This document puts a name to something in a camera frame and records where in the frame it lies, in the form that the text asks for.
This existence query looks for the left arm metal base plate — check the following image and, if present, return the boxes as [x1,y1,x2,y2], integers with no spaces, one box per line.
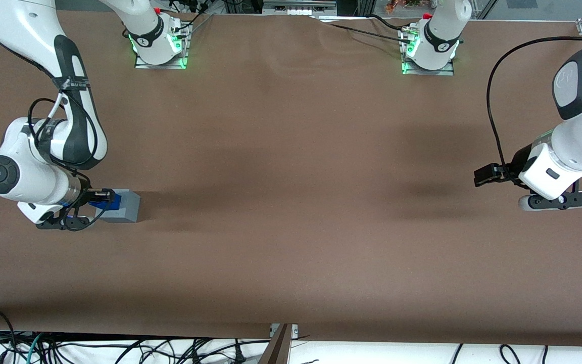
[401,30,456,76]

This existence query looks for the teal cable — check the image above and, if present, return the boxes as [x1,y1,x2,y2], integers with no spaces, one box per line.
[27,333,46,364]

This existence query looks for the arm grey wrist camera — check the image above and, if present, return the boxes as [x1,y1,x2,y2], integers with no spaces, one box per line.
[36,215,93,231]
[518,192,582,212]

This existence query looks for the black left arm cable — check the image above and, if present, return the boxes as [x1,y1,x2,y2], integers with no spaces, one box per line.
[486,36,582,175]

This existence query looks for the blue plastic insert part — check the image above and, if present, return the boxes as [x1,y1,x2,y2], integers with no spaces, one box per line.
[89,195,121,211]

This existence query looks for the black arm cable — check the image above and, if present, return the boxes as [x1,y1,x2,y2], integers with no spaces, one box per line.
[27,71,107,232]
[486,36,582,175]

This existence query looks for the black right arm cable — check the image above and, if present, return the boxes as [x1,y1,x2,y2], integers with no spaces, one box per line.
[27,71,107,232]

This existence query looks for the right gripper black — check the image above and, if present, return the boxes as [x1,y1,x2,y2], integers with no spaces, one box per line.
[64,177,116,219]

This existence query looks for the white power strip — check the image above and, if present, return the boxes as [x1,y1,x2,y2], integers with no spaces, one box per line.
[263,0,338,16]

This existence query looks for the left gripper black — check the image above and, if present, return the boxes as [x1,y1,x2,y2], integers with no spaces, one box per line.
[474,144,539,189]

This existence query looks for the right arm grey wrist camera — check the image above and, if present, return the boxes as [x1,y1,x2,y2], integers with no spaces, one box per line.
[36,215,93,231]

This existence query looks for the brown table mat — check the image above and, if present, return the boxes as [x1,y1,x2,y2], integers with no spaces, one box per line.
[0,9,582,347]

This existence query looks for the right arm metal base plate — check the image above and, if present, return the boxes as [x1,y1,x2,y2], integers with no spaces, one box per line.
[134,20,190,70]

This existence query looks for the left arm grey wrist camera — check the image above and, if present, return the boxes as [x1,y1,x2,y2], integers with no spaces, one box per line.
[518,192,582,212]

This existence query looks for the black base power cable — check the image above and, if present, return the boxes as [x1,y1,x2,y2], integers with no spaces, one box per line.
[316,14,415,49]

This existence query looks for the dark slanted stand post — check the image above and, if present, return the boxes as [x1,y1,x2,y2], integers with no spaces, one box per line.
[257,325,293,364]

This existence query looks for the gray square base block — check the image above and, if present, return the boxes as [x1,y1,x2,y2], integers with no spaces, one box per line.
[100,190,140,223]

